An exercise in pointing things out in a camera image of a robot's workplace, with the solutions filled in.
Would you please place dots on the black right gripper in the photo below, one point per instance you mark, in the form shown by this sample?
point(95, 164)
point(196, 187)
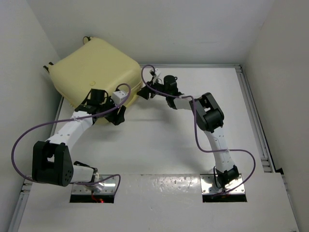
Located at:
point(145, 92)

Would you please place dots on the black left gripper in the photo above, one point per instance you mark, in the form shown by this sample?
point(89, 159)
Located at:
point(119, 117)

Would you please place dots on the pale yellow suitcase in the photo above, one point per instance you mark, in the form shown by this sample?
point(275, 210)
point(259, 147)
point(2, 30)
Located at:
point(95, 65)

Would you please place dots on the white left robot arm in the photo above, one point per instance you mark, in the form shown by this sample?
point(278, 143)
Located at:
point(52, 162)

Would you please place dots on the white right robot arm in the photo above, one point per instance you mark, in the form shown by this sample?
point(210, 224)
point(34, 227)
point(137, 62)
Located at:
point(208, 117)

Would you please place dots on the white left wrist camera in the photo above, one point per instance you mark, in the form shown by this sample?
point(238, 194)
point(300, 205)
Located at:
point(118, 96)

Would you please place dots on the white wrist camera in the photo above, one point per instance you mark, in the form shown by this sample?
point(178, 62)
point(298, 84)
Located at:
point(155, 73)
point(118, 96)

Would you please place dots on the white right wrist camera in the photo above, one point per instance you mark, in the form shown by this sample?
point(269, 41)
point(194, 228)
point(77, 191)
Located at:
point(155, 73)

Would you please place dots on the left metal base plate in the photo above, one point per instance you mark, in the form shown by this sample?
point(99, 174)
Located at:
point(104, 187)

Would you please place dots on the metal base plate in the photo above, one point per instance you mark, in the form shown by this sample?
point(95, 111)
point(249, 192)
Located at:
point(208, 186)
point(104, 187)

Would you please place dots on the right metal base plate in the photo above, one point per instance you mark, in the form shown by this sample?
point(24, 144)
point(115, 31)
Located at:
point(208, 186)

